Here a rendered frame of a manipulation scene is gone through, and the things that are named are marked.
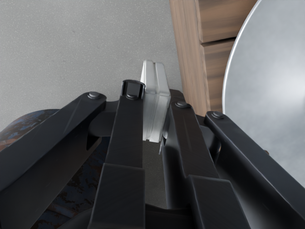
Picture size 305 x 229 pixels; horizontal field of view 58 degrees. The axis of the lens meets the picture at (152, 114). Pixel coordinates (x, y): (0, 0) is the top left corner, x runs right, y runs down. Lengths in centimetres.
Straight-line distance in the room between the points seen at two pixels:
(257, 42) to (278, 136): 11
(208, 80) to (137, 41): 36
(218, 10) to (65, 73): 46
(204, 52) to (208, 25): 3
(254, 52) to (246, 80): 3
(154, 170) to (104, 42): 36
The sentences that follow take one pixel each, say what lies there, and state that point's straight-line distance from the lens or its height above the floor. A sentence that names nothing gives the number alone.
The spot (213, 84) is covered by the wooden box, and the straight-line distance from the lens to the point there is 29.
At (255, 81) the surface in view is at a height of 37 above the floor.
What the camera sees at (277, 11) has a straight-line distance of 28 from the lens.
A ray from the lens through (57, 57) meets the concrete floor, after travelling 67.
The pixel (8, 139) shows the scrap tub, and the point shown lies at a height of 16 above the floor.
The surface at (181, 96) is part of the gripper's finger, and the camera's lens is 17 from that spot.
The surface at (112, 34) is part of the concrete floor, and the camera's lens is 63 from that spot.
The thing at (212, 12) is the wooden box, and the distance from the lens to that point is 28.
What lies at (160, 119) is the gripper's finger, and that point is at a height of 48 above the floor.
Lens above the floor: 62
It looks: 65 degrees down
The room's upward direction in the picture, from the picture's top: 176 degrees clockwise
